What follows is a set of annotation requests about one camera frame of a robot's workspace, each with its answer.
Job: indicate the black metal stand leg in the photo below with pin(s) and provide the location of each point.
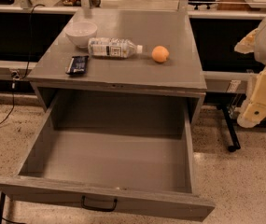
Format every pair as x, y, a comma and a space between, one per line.
235, 142

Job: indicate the clear plastic water bottle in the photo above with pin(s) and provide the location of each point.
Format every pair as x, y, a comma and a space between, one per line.
113, 47

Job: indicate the white ceramic bowl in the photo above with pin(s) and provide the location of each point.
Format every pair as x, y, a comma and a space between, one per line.
80, 32

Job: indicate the orange fruit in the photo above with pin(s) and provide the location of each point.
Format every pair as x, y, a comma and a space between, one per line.
160, 54

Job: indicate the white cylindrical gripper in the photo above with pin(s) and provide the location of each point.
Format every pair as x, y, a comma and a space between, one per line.
255, 111

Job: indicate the grey open top drawer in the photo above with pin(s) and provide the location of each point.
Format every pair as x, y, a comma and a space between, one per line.
136, 148

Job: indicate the black drawer handle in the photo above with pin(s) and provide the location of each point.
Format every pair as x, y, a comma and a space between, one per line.
92, 204

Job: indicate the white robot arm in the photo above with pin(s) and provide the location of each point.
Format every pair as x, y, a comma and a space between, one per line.
259, 54

